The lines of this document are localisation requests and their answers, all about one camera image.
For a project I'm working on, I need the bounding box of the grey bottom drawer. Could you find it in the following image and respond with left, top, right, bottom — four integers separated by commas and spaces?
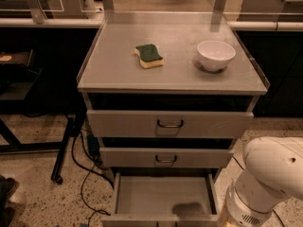
102, 174, 219, 227

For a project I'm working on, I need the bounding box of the grey drawer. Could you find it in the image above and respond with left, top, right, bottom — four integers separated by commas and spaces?
102, 174, 219, 227
87, 110, 253, 138
100, 148, 233, 168

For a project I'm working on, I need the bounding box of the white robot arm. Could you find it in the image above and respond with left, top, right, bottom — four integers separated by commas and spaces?
217, 136, 303, 227

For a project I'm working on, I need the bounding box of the grey metal drawer cabinet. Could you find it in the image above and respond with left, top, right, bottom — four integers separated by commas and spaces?
76, 0, 271, 182

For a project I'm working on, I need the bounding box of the grey top drawer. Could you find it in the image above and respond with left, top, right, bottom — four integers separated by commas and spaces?
87, 110, 253, 138

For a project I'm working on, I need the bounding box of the grey middle drawer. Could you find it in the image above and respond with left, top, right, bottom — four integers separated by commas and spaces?
100, 148, 233, 168

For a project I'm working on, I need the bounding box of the green and yellow sponge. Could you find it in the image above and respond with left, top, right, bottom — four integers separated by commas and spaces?
134, 44, 164, 69

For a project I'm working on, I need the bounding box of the black power adapter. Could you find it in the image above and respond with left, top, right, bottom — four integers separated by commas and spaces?
87, 135, 99, 157

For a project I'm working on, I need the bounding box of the white ceramic bowl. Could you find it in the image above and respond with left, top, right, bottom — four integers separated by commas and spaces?
197, 41, 236, 72

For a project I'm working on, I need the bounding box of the black floor cable left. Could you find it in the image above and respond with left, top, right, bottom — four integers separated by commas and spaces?
70, 128, 116, 227

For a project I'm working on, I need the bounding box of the black floor cable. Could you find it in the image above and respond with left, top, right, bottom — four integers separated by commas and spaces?
232, 155, 245, 172
70, 128, 116, 227

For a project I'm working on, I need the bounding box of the black floor cable right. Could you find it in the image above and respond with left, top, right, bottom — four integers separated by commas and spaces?
232, 155, 245, 172

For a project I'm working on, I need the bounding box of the black metal table frame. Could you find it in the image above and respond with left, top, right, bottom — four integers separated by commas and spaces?
0, 49, 77, 185

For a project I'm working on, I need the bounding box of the white horizontal rail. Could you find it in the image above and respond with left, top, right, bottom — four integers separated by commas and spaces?
0, 18, 303, 32

